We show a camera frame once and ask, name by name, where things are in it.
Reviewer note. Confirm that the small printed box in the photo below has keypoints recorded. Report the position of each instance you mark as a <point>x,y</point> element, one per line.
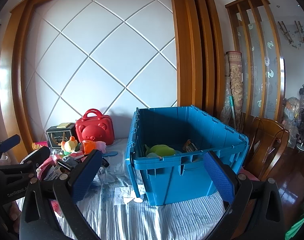
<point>190,146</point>

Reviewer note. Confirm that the plastic-wrapped roll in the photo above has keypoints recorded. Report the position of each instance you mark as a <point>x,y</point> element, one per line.
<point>227,100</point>

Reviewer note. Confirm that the red bear-face suitcase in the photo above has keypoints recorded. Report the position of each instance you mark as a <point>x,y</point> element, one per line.
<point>97,130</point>

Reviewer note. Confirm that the person's left hand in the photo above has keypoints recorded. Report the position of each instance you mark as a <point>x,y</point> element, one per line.
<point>14,216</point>

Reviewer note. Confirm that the pink plush toy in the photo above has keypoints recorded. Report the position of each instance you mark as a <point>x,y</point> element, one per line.
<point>101,146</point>

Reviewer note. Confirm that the hanging vine decoration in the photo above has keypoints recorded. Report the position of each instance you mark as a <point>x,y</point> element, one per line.
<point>295,36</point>

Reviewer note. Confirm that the green plush toy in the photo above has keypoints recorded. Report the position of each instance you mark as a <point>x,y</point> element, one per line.
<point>162,150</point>

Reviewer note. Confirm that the orange toy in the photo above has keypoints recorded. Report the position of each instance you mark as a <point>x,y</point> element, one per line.
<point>89,147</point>

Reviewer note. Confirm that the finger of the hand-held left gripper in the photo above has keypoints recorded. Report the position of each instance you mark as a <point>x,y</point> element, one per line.
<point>38,156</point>
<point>9,141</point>

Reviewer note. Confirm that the pink bag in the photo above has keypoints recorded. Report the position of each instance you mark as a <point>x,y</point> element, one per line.
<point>50,166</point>

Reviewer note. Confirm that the yellow and pink tube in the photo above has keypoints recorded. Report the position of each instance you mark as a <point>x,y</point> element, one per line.
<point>40,145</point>

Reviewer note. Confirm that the teal pole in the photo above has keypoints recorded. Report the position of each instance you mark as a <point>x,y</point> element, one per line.
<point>232,112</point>

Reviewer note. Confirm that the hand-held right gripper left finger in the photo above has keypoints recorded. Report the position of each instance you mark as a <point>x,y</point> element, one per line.
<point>84,178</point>

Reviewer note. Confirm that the gold flat tin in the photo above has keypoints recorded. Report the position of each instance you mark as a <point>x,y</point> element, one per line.
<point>63,125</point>

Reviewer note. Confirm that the green cloth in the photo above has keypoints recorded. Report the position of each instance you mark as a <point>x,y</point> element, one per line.
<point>300,222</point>

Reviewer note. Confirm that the black marker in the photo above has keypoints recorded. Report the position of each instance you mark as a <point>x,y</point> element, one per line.
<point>65,166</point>

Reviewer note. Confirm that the yellow plush toy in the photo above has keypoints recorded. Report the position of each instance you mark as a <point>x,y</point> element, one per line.
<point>69,146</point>

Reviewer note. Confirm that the white paper sheet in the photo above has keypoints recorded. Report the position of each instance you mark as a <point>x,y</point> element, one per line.
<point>124,193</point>

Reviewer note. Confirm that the black box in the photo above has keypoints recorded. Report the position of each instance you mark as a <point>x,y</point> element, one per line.
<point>59,137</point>

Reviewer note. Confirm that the blue plastic storage crate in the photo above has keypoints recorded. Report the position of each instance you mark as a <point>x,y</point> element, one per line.
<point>182,180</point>

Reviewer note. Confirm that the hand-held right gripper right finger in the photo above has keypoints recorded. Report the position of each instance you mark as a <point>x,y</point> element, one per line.
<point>218,177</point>

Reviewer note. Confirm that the rolled patterned carpet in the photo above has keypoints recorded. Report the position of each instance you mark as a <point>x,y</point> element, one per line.
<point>235,85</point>

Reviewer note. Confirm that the wooden chair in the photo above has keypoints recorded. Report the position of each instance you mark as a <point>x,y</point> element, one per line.
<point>264,142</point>

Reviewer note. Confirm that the wooden slat glass partition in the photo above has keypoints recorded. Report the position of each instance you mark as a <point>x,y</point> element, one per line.
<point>257,55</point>

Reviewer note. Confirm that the pile of bagged clothes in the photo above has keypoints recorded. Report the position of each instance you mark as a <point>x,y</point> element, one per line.
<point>295,115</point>

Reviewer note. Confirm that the wooden wall frame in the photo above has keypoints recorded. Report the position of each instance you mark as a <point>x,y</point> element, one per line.
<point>192,55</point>

